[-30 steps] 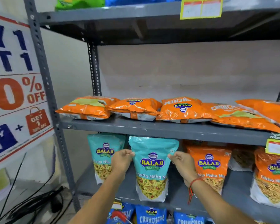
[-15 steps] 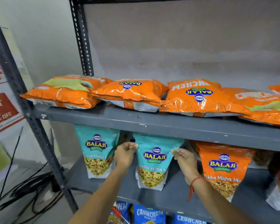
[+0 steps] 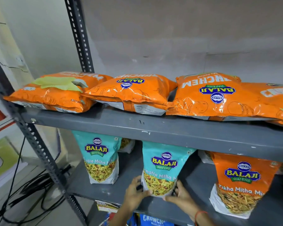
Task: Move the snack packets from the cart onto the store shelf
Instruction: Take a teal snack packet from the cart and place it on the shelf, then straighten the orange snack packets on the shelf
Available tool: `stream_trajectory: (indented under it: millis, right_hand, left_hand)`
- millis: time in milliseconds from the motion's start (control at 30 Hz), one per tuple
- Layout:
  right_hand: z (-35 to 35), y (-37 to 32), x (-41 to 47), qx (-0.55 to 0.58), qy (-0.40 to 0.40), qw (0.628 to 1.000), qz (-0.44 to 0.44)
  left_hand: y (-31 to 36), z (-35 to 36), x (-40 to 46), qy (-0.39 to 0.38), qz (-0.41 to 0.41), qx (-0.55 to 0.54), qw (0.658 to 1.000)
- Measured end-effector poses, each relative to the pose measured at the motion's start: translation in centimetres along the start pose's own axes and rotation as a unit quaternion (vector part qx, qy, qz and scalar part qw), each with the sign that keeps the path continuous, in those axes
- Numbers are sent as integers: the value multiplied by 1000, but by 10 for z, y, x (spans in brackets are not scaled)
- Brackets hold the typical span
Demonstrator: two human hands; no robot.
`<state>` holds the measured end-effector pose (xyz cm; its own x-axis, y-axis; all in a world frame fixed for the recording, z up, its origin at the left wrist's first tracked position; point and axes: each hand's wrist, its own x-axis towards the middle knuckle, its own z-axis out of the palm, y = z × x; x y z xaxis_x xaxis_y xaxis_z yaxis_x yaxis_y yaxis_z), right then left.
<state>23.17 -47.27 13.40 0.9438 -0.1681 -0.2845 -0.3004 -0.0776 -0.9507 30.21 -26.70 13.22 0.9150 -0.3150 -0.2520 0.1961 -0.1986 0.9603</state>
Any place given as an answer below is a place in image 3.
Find person's left forearm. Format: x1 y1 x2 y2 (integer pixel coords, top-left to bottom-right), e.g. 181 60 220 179
108 207 134 226

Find thin black cable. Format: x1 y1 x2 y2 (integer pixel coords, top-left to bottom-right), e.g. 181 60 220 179
1 136 26 210

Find grey metal upright post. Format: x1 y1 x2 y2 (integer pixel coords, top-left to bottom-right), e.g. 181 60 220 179
64 0 95 73
0 48 88 226

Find yellow white shelf label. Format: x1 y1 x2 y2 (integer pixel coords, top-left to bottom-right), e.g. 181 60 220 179
95 200 120 213

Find person's right forearm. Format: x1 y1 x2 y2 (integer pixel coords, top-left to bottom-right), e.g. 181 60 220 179
191 210 218 226

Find orange snack mix pouch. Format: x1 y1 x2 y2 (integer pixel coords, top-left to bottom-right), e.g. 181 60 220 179
209 152 282 220

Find red green wall poster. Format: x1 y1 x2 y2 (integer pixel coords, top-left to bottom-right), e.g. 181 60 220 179
0 100 29 196

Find person's left hand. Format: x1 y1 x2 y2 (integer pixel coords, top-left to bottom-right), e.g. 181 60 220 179
124 175 154 213

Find black cable bundle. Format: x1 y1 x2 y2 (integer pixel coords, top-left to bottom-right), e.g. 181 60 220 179
0 163 72 226

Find person's right hand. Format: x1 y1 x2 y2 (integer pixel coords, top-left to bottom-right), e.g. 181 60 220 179
164 180 201 218

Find blue snack packet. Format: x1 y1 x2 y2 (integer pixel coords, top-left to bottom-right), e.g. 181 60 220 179
136 213 175 226

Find orange chip bag green patch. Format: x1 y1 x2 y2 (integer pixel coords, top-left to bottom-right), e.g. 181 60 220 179
3 72 113 113

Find red white packet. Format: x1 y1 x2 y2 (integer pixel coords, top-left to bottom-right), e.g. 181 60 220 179
106 213 116 226

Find grey metal shelf board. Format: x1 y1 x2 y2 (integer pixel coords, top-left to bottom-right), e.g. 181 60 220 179
66 141 283 226
20 102 283 164

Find red thread bracelet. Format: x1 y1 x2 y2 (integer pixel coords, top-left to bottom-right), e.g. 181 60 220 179
194 210 208 226

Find teal snack mix pouch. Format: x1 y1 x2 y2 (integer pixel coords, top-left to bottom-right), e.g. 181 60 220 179
72 130 122 185
141 141 197 198

